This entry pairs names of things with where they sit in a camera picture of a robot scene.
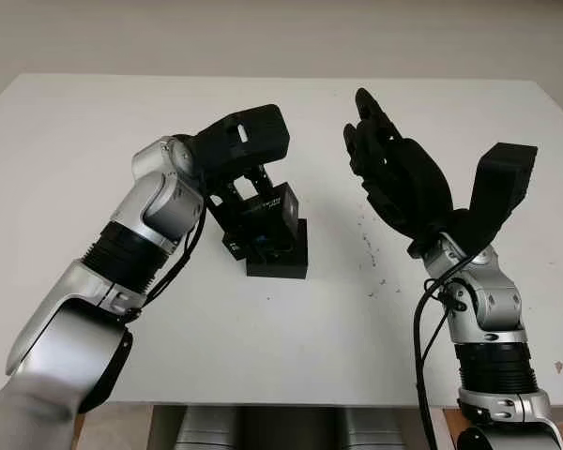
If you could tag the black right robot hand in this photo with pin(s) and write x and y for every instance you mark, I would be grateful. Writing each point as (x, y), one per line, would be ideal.
(403, 178)

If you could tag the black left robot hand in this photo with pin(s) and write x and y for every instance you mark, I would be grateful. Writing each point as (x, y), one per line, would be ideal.
(225, 192)

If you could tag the black Intel RealSense box lid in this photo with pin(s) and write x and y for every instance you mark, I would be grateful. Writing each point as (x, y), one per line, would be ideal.
(272, 215)

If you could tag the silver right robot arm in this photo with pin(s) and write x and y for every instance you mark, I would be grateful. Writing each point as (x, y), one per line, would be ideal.
(492, 300)

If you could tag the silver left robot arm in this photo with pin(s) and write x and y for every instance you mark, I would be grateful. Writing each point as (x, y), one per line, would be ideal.
(136, 225)

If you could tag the black angled device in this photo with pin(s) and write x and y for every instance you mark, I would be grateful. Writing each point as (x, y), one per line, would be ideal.
(277, 268)

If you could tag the silver right robot leg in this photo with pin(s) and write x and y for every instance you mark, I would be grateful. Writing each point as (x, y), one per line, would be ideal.
(370, 431)

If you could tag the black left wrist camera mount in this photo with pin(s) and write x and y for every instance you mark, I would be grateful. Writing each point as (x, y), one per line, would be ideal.
(244, 136)

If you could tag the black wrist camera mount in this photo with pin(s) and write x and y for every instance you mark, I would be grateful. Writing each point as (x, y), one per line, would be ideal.
(502, 187)
(244, 136)

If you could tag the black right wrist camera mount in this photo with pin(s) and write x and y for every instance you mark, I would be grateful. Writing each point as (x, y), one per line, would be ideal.
(502, 187)

